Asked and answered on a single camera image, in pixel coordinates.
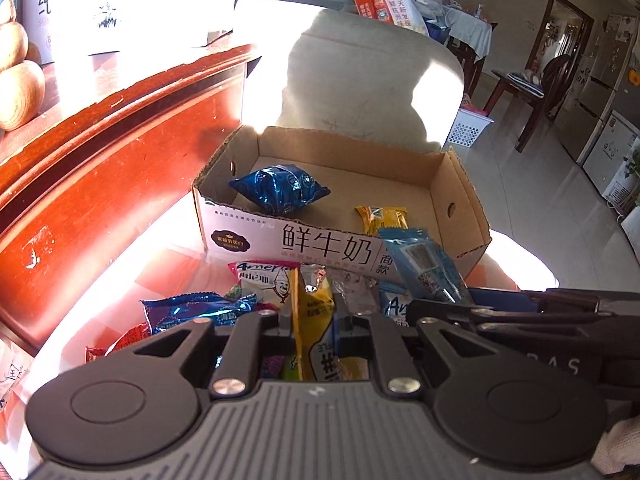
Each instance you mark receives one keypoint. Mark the red wooden side table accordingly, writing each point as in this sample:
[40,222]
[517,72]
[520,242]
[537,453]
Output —
[125,160]

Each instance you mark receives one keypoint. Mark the white plastic basket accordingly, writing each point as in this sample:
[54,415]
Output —
[467,132]

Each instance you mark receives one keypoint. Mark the light blue snack packet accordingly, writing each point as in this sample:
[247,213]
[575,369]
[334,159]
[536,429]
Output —
[420,260]

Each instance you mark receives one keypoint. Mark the red snack packet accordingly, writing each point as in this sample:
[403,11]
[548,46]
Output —
[130,341]

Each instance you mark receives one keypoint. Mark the dark blue foil snack packet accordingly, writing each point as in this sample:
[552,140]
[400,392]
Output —
[280,190]

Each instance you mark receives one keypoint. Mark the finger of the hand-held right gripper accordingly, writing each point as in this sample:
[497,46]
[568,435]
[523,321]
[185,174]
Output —
[530,297]
[450,312]

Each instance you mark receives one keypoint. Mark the green potted plant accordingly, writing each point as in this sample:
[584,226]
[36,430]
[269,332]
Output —
[632,162]

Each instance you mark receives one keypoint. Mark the green white milk carton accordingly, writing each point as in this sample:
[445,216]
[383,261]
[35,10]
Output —
[100,10]

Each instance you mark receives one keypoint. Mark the wooden gourd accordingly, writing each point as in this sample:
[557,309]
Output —
[20,95]

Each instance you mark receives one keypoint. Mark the orange snack packet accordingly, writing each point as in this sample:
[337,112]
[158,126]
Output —
[380,217]

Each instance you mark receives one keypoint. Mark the printed cardboard box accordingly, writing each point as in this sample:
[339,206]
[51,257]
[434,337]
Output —
[350,192]

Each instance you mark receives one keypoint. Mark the brown wooden door frame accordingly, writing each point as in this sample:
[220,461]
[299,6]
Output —
[572,2]

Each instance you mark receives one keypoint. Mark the wooden chair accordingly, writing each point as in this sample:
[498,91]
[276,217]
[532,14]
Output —
[555,72]

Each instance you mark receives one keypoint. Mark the purple chef print snack packet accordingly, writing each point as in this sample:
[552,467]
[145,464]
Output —
[265,285]

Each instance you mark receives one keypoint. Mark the striped seat cushion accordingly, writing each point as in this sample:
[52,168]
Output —
[525,84]

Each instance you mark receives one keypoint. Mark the magenta snack packet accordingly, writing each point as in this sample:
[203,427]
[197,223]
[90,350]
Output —
[272,366]

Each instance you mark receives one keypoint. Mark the orange white shopping bag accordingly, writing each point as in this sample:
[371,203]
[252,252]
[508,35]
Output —
[385,5]

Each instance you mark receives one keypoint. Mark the table with white cloth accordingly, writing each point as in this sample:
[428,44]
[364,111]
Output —
[475,30]

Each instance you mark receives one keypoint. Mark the yellow snack packet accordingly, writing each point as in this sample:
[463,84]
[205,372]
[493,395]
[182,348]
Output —
[315,320]

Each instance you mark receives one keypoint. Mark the white chest freezer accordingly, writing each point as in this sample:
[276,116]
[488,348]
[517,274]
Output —
[620,145]

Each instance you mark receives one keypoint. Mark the silver refrigerator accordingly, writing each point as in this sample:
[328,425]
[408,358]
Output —
[595,100]

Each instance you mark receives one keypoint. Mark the white printed bag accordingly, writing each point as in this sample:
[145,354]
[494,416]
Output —
[15,380]

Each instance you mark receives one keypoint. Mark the clear silver snack packet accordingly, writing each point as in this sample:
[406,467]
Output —
[357,300]

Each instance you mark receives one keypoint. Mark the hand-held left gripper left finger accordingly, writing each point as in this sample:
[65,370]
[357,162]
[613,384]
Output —
[260,332]

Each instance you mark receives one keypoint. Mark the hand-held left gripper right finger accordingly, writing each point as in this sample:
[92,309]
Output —
[372,340]

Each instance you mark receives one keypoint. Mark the grey sofa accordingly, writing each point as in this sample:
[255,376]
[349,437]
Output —
[360,70]

